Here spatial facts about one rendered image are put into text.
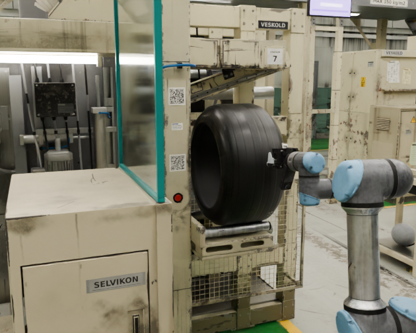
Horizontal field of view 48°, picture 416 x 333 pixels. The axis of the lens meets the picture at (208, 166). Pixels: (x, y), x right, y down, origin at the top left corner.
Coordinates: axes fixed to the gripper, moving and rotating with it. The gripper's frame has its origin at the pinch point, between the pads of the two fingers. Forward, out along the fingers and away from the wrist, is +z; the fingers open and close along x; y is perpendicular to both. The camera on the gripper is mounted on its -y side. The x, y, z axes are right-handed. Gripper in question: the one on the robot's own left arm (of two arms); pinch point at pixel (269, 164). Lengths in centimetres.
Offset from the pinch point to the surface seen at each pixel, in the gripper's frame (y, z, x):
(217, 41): 59, 41, 5
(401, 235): -80, 140, -201
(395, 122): 19, 295, -339
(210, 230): -29.3, 18.2, 21.5
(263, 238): -35.6, 16.3, -4.1
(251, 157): 3.3, 2.0, 7.7
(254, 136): 12.1, 4.8, 4.4
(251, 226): -29.4, 18.2, 1.2
